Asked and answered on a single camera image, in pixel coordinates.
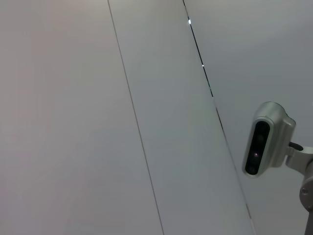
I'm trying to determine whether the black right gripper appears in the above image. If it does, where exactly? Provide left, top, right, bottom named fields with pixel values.
left=303, top=211, right=313, bottom=235

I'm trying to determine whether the silver right camera mount bracket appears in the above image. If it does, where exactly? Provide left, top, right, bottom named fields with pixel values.
left=283, top=141, right=313, bottom=173

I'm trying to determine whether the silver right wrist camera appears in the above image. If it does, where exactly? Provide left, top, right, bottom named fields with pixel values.
left=242, top=101, right=296, bottom=179

